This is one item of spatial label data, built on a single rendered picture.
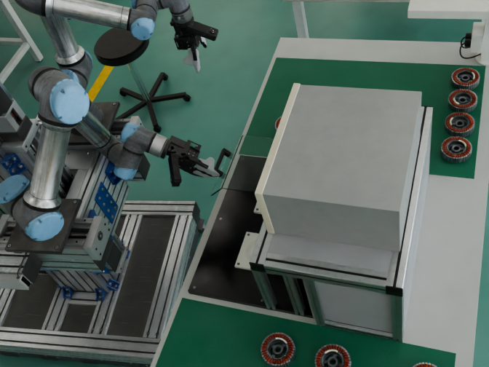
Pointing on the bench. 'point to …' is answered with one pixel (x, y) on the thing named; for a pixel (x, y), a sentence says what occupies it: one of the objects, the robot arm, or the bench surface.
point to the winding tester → (342, 165)
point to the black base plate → (231, 237)
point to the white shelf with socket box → (454, 9)
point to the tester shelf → (314, 261)
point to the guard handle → (221, 160)
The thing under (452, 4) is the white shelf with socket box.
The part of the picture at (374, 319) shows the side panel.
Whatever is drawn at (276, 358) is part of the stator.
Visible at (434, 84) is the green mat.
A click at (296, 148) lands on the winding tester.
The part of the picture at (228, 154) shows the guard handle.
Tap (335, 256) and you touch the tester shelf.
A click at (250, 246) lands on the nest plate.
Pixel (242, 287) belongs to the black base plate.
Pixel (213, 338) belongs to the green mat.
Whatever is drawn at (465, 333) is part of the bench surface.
